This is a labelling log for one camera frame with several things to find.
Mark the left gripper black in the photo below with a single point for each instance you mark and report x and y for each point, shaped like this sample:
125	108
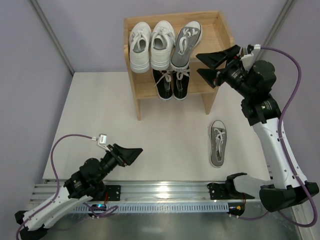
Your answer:
118	155

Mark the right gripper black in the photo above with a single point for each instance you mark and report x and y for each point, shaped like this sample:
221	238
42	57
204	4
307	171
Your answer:
224	69

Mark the black canvas sneaker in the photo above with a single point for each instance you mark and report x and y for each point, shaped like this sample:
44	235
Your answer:
162	79
181	83

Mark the wooden two-tier shoe shelf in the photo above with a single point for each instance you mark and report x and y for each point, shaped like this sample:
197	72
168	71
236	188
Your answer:
216	36

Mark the grey canvas sneaker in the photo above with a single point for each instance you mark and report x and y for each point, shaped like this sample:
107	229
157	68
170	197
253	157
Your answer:
188	38
218	141

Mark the white sneaker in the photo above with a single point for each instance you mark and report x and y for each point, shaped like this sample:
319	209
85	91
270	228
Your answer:
139	42
163	40

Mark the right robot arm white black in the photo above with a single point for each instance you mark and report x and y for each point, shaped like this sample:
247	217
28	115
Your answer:
287	186

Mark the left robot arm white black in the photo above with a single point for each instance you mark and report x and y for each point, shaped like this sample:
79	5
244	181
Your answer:
83	186

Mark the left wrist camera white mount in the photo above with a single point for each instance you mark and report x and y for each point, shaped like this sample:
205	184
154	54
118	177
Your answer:
101	141

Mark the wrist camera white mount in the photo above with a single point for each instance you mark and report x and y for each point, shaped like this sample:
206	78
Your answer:
247	55
101	141

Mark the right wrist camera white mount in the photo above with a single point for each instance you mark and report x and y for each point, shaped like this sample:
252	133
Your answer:
247	55

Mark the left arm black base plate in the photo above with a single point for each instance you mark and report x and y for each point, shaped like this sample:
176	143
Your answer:
111	193

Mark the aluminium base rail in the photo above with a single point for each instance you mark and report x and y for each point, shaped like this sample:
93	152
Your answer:
152	191

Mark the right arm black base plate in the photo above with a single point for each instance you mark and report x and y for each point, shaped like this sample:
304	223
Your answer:
226	191

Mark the right aluminium frame post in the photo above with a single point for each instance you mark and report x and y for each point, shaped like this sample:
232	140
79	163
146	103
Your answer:
279	21

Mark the aluminium frame post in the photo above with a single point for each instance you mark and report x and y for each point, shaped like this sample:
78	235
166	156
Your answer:
51	34
279	21

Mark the perforated cable duct strip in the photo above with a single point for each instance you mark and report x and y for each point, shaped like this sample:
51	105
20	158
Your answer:
163	207

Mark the left aluminium frame post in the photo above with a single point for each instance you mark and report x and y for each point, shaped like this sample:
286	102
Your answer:
51	34

